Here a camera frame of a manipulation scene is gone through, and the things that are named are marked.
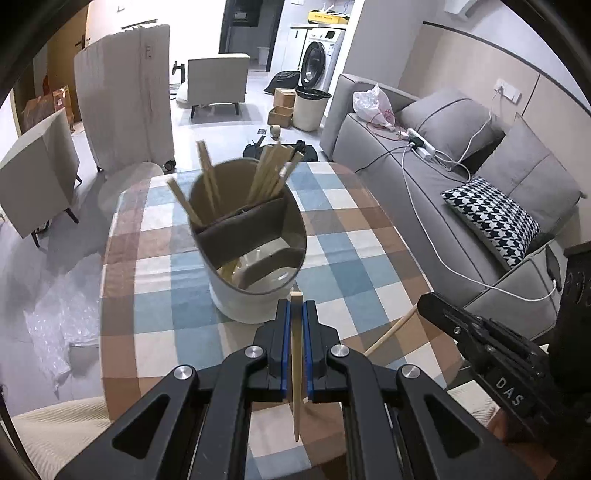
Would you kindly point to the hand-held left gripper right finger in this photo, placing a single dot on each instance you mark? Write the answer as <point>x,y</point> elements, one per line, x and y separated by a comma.
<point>369,392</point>

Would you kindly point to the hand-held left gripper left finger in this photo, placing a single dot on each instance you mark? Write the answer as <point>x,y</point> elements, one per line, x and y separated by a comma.
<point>231,392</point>

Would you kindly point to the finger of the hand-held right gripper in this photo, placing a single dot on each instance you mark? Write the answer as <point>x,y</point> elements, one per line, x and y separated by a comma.
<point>452,330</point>
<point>480,323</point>

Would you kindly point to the single wooden chopstick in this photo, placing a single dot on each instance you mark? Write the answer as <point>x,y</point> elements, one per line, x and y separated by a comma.
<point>392,331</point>
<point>297,360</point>

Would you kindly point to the grey oval utensil holder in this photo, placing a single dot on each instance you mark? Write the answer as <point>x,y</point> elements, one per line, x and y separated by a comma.
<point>240,295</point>

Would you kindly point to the bunch of wooden chopsticks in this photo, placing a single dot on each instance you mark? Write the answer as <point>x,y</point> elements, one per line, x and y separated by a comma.
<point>265,175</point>

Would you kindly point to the person's right hand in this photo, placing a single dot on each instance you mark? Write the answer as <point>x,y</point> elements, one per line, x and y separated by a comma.
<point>501,427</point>

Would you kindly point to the black phone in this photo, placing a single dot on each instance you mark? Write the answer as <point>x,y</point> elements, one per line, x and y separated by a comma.
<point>553,267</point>

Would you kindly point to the houndstooth pillow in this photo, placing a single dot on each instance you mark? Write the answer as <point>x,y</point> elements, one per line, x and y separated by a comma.
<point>494,221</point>

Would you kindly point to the grey sofa cushion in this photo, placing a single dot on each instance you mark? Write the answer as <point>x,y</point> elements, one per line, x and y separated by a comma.
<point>448,120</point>
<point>531,175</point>

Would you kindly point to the clear bubble wrap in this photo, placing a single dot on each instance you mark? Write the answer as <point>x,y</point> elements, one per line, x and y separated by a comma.
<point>60,332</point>

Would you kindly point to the white power strip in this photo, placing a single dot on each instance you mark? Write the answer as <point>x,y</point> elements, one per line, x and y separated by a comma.
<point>421,144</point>

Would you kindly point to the grey sofa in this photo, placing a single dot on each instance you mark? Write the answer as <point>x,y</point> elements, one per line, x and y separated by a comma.
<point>378,147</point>

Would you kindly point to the black floor bag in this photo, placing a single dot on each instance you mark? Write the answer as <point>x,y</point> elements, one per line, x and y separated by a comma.
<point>309,152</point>

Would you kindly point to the white plastic bag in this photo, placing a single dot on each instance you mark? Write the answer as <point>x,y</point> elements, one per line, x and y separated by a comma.
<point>371,105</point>

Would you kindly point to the beige trash bin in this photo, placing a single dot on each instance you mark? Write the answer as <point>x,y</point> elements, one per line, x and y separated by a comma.
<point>310,110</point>

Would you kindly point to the brown tape roll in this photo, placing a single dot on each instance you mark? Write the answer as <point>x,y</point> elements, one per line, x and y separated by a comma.
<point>276,132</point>

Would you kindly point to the open cardboard box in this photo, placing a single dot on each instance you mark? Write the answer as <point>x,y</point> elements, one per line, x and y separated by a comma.
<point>280,117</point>

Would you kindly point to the closed cardboard box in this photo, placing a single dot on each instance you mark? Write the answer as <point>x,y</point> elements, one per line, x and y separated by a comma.
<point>284,98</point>

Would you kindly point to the large grey bedside cabinet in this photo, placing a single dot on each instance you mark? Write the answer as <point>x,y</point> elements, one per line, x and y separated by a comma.
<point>32,184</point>

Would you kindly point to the black trash bag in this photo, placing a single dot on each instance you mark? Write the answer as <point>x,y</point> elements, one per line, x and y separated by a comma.
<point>281,82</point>

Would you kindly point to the white washing machine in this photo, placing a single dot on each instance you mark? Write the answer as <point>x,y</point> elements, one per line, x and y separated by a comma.
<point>318,55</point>

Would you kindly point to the small grey bedside cabinet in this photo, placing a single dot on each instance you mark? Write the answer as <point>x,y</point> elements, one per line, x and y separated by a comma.
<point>214,78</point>

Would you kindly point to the white air conditioner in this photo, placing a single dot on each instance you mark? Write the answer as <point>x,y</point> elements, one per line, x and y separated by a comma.
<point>459,5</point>

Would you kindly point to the cream hard-shell suitcase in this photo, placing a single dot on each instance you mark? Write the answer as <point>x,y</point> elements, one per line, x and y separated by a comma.
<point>124,92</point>

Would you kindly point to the yellow box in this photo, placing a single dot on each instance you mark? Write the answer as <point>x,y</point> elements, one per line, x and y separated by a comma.
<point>328,17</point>

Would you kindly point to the brown cardboard boxes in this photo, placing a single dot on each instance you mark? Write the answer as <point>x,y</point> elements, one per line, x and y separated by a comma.
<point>46,108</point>

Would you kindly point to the dark glass door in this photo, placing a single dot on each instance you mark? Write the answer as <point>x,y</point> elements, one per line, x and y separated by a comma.
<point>240,32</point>

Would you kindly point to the wooden door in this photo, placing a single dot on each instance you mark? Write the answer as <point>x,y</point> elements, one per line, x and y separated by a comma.
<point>60,60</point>

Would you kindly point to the white wall socket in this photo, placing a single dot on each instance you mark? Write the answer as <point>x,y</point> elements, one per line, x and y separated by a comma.
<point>508,91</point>

